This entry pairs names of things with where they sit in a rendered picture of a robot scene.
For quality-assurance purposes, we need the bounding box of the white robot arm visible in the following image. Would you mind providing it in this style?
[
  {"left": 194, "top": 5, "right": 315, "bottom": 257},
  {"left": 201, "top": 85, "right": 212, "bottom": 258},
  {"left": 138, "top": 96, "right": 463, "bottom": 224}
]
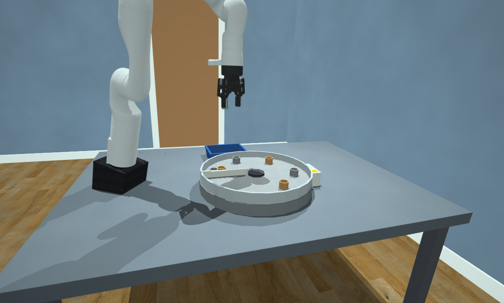
[{"left": 107, "top": 0, "right": 247, "bottom": 167}]

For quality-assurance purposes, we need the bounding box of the blue open crate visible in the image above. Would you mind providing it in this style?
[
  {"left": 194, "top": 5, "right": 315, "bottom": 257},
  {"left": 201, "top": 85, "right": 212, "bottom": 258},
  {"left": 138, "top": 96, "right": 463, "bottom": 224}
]
[{"left": 205, "top": 144, "right": 247, "bottom": 159}]

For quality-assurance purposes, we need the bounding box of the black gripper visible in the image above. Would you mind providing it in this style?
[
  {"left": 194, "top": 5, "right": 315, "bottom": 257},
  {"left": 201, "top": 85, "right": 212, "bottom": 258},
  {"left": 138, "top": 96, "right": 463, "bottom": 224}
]
[{"left": 217, "top": 65, "right": 245, "bottom": 109}]

